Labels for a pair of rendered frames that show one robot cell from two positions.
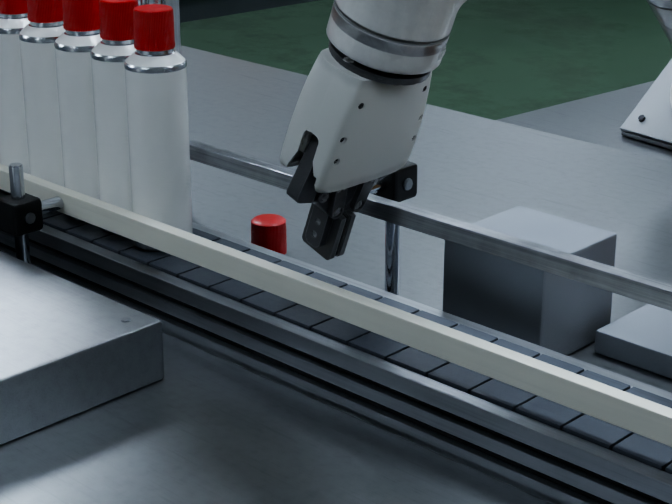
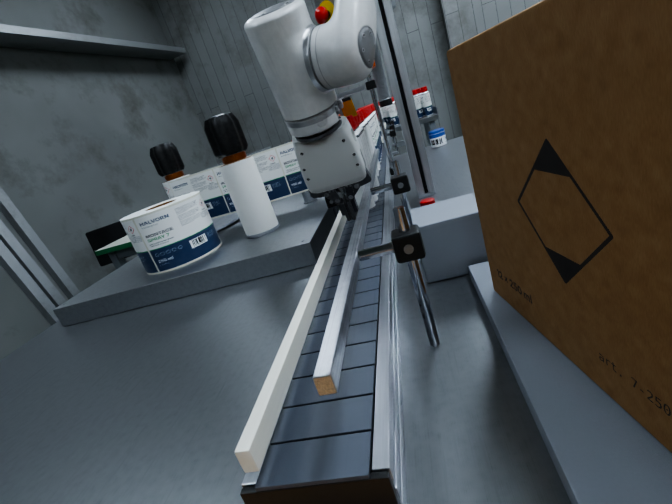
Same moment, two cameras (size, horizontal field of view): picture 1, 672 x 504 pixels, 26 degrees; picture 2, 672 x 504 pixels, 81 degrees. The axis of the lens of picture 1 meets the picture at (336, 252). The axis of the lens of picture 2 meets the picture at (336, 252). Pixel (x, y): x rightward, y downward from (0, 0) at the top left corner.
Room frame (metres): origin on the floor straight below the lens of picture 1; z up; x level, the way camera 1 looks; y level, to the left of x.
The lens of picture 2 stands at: (0.67, -0.55, 1.10)
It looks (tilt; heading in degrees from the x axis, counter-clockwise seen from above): 18 degrees down; 60
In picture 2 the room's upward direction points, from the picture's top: 19 degrees counter-clockwise
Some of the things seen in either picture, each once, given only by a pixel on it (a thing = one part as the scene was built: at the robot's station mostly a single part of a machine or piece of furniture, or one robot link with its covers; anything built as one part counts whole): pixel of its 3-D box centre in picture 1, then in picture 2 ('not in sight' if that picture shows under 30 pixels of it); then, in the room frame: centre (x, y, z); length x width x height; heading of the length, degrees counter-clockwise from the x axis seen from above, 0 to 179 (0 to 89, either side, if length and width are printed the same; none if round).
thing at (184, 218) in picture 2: not in sight; (173, 231); (0.85, 0.52, 0.95); 0.20 x 0.20 x 0.14
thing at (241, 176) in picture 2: not in sight; (241, 176); (1.03, 0.39, 1.03); 0.09 x 0.09 x 0.30
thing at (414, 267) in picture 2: not in sight; (397, 284); (0.90, -0.25, 0.91); 0.07 x 0.03 x 0.17; 136
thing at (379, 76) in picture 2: not in sight; (376, 66); (1.47, 0.30, 1.18); 0.04 x 0.04 x 0.21
